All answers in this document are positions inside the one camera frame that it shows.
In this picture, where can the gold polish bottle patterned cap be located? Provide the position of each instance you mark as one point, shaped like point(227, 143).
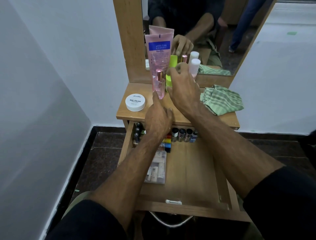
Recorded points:
point(181, 134)

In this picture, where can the person's black right sleeve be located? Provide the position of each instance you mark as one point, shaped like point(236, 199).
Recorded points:
point(284, 205)

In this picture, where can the yellow square polish bottle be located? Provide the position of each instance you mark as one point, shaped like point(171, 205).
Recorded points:
point(137, 129)

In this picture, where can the dressing table mirror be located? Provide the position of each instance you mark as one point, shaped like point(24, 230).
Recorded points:
point(237, 42)

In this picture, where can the person's black sleeve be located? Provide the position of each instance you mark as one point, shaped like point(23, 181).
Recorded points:
point(284, 205)
point(86, 222)

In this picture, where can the beige polish bottle black cap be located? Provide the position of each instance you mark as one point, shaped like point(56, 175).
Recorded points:
point(136, 141)

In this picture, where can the person's left forearm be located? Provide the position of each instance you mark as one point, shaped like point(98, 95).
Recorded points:
point(123, 183)

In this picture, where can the blue polish bottle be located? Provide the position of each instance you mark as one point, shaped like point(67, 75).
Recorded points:
point(193, 137)

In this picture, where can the pink perfume bottle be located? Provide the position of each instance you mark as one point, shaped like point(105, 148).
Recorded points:
point(158, 84)

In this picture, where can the green square polish bottle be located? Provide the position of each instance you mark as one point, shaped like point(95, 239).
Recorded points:
point(138, 124)

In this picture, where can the wooden dressing table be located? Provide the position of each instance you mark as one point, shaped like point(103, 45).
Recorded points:
point(130, 49)

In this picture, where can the green striped cloth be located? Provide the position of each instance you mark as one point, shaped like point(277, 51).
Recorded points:
point(222, 100)

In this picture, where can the person's right forearm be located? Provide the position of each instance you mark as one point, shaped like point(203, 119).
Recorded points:
point(239, 155)

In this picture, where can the person's left hand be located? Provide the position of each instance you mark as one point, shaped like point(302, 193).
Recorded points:
point(158, 121)

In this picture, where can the person's olive green trousers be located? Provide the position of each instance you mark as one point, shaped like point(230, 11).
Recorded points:
point(74, 200)

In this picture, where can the lime green bottle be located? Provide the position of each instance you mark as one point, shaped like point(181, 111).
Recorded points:
point(170, 76)

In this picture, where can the wooden drawer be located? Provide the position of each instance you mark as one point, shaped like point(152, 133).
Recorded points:
point(192, 173)

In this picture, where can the clear plastic compartment box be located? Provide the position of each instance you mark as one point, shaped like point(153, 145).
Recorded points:
point(158, 170)

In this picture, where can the pink cosmetic lotion tube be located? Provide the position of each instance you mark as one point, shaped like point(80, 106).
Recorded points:
point(158, 54)

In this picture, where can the yellow-capped lip balm tube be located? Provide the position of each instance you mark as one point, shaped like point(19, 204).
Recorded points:
point(167, 140)

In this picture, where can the white nail polish remover jar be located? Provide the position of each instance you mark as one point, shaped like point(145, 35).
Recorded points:
point(135, 102)

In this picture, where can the blue-capped lip balm tube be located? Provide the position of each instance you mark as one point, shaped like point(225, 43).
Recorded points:
point(168, 144)

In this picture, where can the pink spray bottle white cap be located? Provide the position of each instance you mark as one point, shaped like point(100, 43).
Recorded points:
point(195, 68)

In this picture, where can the person's right hand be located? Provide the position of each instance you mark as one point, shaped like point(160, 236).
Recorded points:
point(185, 94)

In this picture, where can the person's black left sleeve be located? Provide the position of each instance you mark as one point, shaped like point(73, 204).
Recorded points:
point(86, 222)

